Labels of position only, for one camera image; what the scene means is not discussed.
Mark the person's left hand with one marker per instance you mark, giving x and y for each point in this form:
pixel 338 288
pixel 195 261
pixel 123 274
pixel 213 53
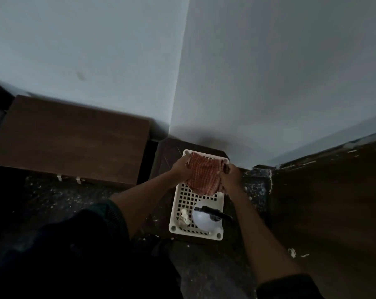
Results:
pixel 180 168

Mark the person's right hand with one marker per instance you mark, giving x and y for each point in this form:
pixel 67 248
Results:
pixel 230 178

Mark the person's left thumb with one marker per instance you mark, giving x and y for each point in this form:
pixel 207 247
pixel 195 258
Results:
pixel 187 160

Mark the person's right thumb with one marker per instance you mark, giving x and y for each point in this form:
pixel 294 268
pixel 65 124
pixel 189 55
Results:
pixel 226 168

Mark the red checkered cloth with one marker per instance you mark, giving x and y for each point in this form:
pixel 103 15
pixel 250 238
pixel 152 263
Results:
pixel 204 174

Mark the person's right forearm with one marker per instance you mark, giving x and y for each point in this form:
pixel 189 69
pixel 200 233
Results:
pixel 259 233

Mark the person's left forearm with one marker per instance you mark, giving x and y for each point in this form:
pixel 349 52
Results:
pixel 144 199

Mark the small dark wooden stool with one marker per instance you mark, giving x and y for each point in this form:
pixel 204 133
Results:
pixel 169 183

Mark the white plastic lattice basket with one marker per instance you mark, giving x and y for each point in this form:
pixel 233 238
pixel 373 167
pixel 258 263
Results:
pixel 188 202

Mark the white spray bottle black nozzle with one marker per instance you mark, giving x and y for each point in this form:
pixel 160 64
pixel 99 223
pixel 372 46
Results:
pixel 207 216

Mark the crumpled white paper scrap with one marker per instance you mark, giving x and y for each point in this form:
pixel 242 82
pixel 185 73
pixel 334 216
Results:
pixel 185 216

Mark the dark wooden door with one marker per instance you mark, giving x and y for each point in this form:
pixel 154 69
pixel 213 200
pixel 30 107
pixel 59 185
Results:
pixel 331 214

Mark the brown wooden board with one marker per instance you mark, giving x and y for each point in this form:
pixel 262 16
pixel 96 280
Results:
pixel 69 139

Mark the person's dark clothing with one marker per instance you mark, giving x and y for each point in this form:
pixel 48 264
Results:
pixel 82 255

